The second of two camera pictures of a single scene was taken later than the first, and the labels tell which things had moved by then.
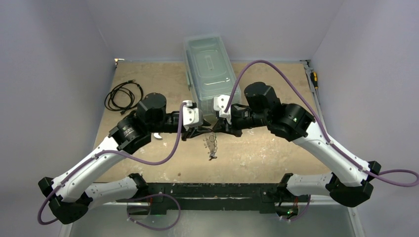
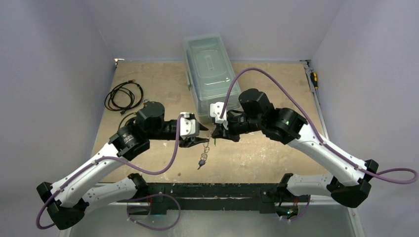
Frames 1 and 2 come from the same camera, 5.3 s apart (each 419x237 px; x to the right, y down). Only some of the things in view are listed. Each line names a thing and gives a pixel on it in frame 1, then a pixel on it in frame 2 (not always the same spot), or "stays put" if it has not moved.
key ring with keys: [211, 143] to [203, 156]
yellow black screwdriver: [314, 78] stays put
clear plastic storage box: [209, 72] stays put
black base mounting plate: [214, 198] stays put
